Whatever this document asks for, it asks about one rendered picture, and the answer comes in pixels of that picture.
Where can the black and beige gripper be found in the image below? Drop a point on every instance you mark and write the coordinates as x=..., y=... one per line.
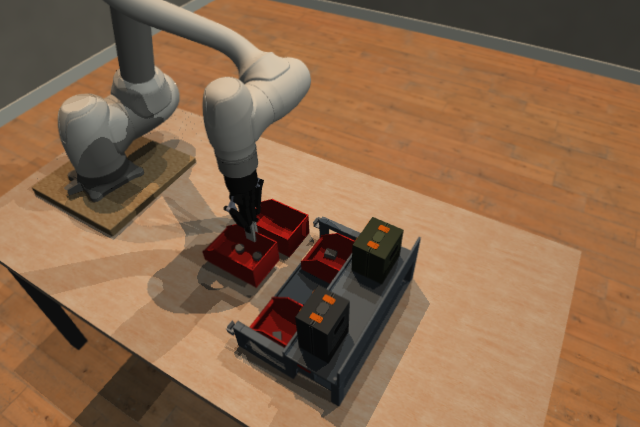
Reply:
x=246, y=216

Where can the grey metal shelf rack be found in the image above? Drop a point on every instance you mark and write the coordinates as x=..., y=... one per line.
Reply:
x=368, y=302

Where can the black case with orange latches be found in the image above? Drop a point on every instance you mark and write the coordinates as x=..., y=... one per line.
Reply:
x=322, y=323

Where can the olive green tool case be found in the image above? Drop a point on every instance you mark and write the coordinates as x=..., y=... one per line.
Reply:
x=376, y=249

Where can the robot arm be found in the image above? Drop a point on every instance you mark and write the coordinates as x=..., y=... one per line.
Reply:
x=96, y=133

